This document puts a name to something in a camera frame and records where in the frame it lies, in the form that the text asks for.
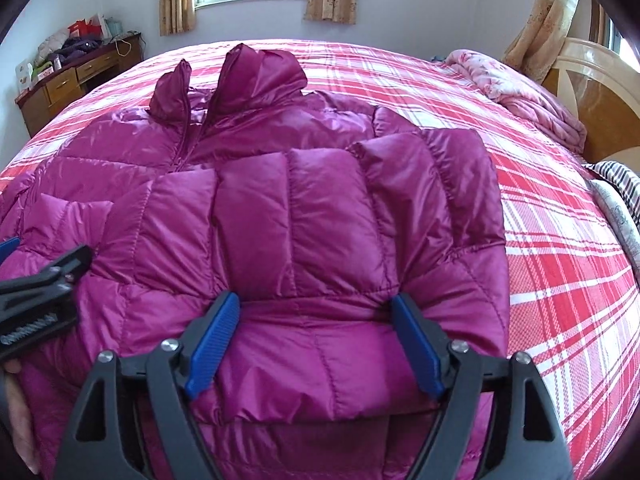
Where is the red plaid bed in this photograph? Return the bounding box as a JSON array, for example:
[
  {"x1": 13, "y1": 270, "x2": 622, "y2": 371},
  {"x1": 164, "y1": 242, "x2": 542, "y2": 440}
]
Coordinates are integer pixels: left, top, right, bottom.
[{"x1": 0, "y1": 39, "x2": 640, "y2": 480}]

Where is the large window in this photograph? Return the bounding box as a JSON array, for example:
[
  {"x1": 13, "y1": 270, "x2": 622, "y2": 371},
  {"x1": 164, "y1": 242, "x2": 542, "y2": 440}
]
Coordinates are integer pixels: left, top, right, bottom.
[{"x1": 590, "y1": 5, "x2": 627, "y2": 57}]

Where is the red paper bag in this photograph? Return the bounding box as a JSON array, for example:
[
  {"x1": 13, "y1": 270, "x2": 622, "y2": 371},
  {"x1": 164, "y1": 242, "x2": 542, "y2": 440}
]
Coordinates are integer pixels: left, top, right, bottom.
[{"x1": 67, "y1": 14, "x2": 108, "y2": 41}]

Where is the long beige curtain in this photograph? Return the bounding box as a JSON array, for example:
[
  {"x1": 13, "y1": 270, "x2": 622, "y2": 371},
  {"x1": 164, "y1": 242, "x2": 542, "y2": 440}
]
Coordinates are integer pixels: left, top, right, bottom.
[{"x1": 501, "y1": 0, "x2": 583, "y2": 78}]

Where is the magenta down jacket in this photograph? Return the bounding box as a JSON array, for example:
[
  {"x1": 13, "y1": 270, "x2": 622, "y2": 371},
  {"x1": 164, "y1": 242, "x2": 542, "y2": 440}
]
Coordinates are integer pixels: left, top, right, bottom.
[{"x1": 0, "y1": 44, "x2": 511, "y2": 480}]

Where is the person's left hand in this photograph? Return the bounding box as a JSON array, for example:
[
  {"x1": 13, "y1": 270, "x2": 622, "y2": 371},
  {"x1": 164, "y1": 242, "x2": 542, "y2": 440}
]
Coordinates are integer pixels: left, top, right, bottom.
[{"x1": 0, "y1": 360, "x2": 42, "y2": 478}]

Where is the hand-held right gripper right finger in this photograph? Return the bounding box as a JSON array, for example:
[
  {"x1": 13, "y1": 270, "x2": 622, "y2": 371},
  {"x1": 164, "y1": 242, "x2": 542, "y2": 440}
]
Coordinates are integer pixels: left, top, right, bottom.
[{"x1": 391, "y1": 294, "x2": 576, "y2": 480}]

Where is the wooden headboard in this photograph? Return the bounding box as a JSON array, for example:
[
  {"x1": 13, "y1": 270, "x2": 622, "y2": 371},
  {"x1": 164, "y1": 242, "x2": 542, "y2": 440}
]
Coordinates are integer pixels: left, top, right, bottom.
[{"x1": 542, "y1": 37, "x2": 640, "y2": 166}]

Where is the pile of clothes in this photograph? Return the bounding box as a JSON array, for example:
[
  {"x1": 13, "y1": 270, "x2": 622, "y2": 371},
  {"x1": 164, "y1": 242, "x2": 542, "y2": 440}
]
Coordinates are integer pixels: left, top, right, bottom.
[{"x1": 36, "y1": 27, "x2": 102, "y2": 66}]

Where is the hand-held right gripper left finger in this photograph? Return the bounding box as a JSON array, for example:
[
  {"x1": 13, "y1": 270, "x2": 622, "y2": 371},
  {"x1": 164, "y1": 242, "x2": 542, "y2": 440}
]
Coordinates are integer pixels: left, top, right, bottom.
[{"x1": 54, "y1": 291, "x2": 241, "y2": 480}]

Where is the white box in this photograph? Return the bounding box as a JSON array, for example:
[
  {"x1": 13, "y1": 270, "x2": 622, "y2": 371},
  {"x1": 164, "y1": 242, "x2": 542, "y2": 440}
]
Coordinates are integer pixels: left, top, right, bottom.
[{"x1": 15, "y1": 57, "x2": 36, "y2": 93}]

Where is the pink floral quilt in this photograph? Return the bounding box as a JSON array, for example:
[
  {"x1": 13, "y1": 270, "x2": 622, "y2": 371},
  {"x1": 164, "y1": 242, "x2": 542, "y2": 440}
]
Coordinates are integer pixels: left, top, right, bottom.
[{"x1": 444, "y1": 49, "x2": 588, "y2": 153}]

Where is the wooden desk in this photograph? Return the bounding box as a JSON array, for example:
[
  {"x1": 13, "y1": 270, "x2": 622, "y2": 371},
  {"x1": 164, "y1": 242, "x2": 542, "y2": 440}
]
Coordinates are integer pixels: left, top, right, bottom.
[{"x1": 15, "y1": 32, "x2": 143, "y2": 137}]

